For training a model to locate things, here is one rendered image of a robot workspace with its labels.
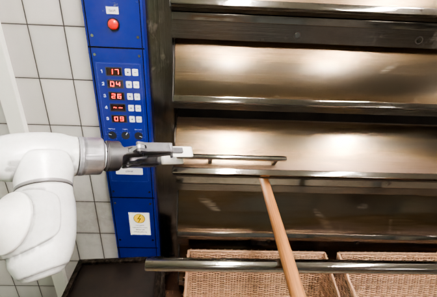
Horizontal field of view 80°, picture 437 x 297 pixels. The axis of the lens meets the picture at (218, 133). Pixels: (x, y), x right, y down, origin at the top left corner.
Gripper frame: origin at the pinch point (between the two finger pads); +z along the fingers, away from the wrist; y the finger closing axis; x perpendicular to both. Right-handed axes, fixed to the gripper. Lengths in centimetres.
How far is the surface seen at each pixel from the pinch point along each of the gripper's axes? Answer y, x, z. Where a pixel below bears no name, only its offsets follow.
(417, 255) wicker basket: -13, 48, 93
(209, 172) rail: -0.1, 5.6, 9.6
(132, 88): 0.3, -21.2, -10.7
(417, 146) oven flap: -36, 11, 70
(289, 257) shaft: -19.7, 31.5, 11.9
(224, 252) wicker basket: 28, 30, 29
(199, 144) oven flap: 2.0, -4.5, 10.0
